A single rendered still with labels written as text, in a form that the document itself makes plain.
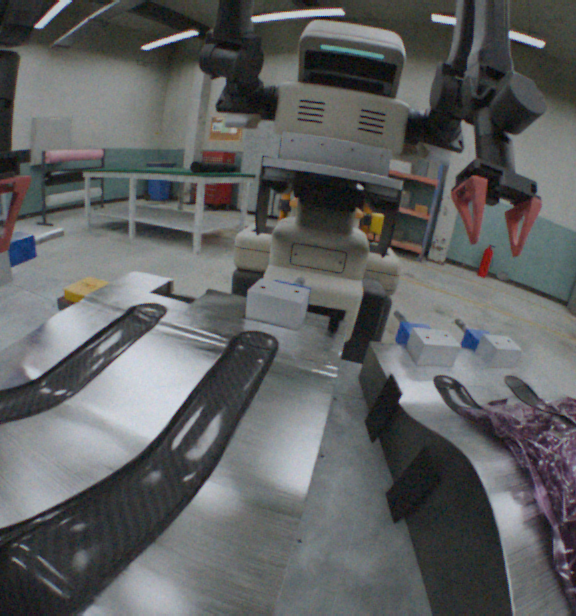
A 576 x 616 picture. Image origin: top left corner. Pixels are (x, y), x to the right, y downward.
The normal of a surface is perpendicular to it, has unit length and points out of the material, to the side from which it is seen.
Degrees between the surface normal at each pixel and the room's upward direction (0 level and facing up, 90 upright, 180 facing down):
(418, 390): 0
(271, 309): 90
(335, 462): 0
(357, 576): 0
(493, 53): 91
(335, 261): 98
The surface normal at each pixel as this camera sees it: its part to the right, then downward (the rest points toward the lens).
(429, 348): 0.04, 0.44
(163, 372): 0.12, -0.87
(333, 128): -0.15, 0.53
